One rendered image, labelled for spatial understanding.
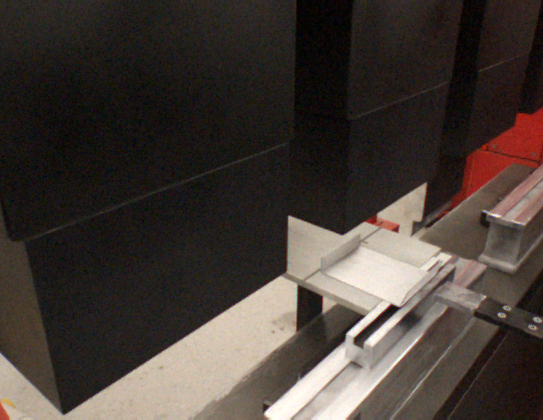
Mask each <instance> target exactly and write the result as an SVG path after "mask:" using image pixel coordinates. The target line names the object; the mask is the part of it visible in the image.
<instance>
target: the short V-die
mask: <svg viewBox="0 0 543 420"><path fill-rule="evenodd" d="M439 261H440V259H438V260H437V261H436V262H435V263H434V265H433V266H431V267H430V268H429V269H428V270H427V272H430V271H431V270H432V269H433V268H434V266H435V265H436V264H438V263H439ZM455 271H456V265H455V264H452V263H449V264H447V265H446V266H445V267H442V266H440V267H439V269H438V271H437V272H436V274H435V276H434V278H431V279H430V280H429V281H428V282H427V283H426V284H425V285H424V286H423V287H422V288H421V289H420V290H419V291H418V292H416V293H415V294H414V295H413V296H412V297H411V298H410V299H409V300H408V301H407V302H406V303H405V304H404V305H403V306H401V307H398V306H396V305H393V304H391V303H389V304H388V305H387V306H386V307H385V309H382V308H379V307H376V308H375V309H374V310H373V311H372V312H371V313H369V314H368V315H367V316H366V317H365V318H364V319H363V320H361V322H359V323H358V324H357V325H356V326H355V327H353V328H352V329H351V330H350V331H349V332H348V333H347V334H346V342H345V354H344V357H346V358H348V359H349V360H351V361H353V362H355V363H357V364H359V365H361V366H362V367H363V368H365V369H367V370H369V371H370V370H371V369H372V368H373V367H374V366H375V365H376V364H377V363H378V362H379V361H380V360H381V359H382V358H383V357H384V356H385V355H386V353H387V352H388V350H389V349H390V348H392V347H393V346H394V345H395V344H396V343H397V342H398V341H399V340H400V339H401V338H402V337H403V336H404V335H405V334H406V333H407V332H408V331H409V330H410V329H411V327H412V326H413V325H415V324H416V323H417V322H418V321H419V320H420V319H421V317H422V316H423V315H424V314H425V313H426V312H427V311H428V310H429V309H430V308H431V307H432V306H433V305H434V304H435V303H436V301H434V296H435V293H436V292H437V291H438V290H439V289H440V288H441V287H442V286H443V285H444V284H445V283H446V282H447V281H449V282H451V283H453V281H454V277H455Z"/></svg>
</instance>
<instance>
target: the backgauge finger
mask: <svg viewBox="0 0 543 420"><path fill-rule="evenodd" d="M434 301H436V302H440V303H443V304H445V305H448V306H450V307H452V308H455V309H457V310H460V311H462V312H465V313H466V314H469V315H471V316H474V317H476V318H478V319H481V320H483V321H486V322H488V323H491V324H493V325H495V326H497V327H499V328H502V329H504V330H507V331H509V332H511V333H514V334H516V335H521V336H524V337H526V338H529V339H531V340H532V341H535V342H537V343H540V344H542V345H543V317H540V316H538V315H535V314H532V313H530V312H527V311H525V310H523V309H518V308H515V307H512V306H510V305H507V304H504V303H502V302H499V301H496V300H494V299H492V298H490V297H486V296H484V295H482V294H479V293H476V292H474V291H471V290H469V289H466V288H463V287H462V286H459V285H456V284H454V283H451V282H449V281H447V282H446V283H445V284H444V285H443V286H442V287H441V288H440V289H439V290H438V291H437V292H436V293H435V296H434Z"/></svg>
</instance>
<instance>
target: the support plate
mask: <svg viewBox="0 0 543 420"><path fill-rule="evenodd" d="M379 228H380V227H377V226H374V225H371V224H368V223H365V222H364V223H362V224H360V225H359V226H358V227H357V228H355V229H354V230H351V231H349V232H348V233H346V234H344V235H340V234H337V233H335V232H333V231H330V230H325V229H322V228H319V227H317V226H314V225H312V224H310V223H307V222H304V221H302V220H299V219H296V218H293V217H291V216H289V230H288V271H287V273H285V274H282V275H281V276H282V277H284V278H286V279H288V280H290V281H292V282H294V283H296V284H298V285H300V286H302V287H305V288H307V289H309V290H311V291H313V292H314V293H316V294H319V295H321V296H323V297H327V298H329V299H331V300H334V301H336V302H337V303H339V304H341V305H343V306H345V307H348V308H350V309H352V310H354V311H356V312H358V313H360V314H361V315H364V316H367V315H368V314H369V313H371V312H372V311H373V310H374V309H375V308H376V307H377V306H378V305H379V304H380V303H381V302H382V301H383V299H378V298H376V297H374V296H371V295H369V294H367V293H365V292H362V291H360V290H359V289H356V288H354V287H352V286H350V285H347V284H345V283H343V282H340V281H338V280H336V279H335V278H332V277H330V276H328V275H325V274H321V273H320V272H318V273H317V274H314V275H312V277H310V278H309V279H307V280H306V281H304V280H303V279H304V278H306V277H307V276H309V275H310V274H312V273H313V272H315V271H316V270H318V269H319V268H320V267H321V257H322V256H323V255H325V254H326V253H328V252H331V251H332V250H334V249H335V248H336V247H338V246H339V245H341V244H342V243H344V242H345V241H347V240H348V239H350V238H351V237H353V236H354V235H356V234H357V233H358V232H360V240H361V239H363V238H364V237H366V236H367V235H368V234H370V233H371V232H373V231H376V230H377V229H379ZM360 240H359V241H360ZM364 241H365V242H368V244H366V243H363V242H361V243H360V244H359V246H360V247H363V248H365V249H368V250H370V251H373V252H376V253H381V254H383V255H385V256H388V257H391V258H393V259H396V260H399V261H401V262H404V263H407V264H408V265H411V266H413V267H416V268H419V269H420V268H421V267H422V266H423V265H424V264H426V263H427V262H428V261H429V260H430V259H431V258H432V257H437V256H438V255H440V250H441V248H438V247H435V246H433V245H431V244H428V243H425V242H422V241H419V240H416V239H413V238H410V237H407V236H405V235H402V234H399V233H397V232H394V231H388V230H385V229H381V230H380V231H377V232H375V233H374V234H373V235H371V236H370V237H368V238H367V239H365V240H364Z"/></svg>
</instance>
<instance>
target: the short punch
mask: <svg viewBox="0 0 543 420"><path fill-rule="evenodd" d="M466 160H467V157H465V158H464V159H461V158H458V157H453V156H449V155H445V154H440V153H439V156H438V162H437V168H436V175H435V177H434V178H432V179H431V180H430V181H428V182H427V183H425V184H424V185H422V186H419V187H417V188H416V189H414V190H413V191H411V192H410V193H408V194H407V195H406V204H405V211H404V215H405V216H406V218H407V219H410V220H411V224H410V231H409V237H411V236H412V235H413V234H415V233H416V232H417V231H420V230H421V229H422V228H424V227H425V226H426V225H428V224H429V223H430V222H432V220H433V219H434V218H436V217H437V216H438V215H440V214H441V213H442V212H444V211H445V210H446V209H449V208H450V207H451V204H452V198H453V197H454V196H455V195H457V194H458V193H459V192H460V191H461V188H462V183H463V177H464V171H465V165H466Z"/></svg>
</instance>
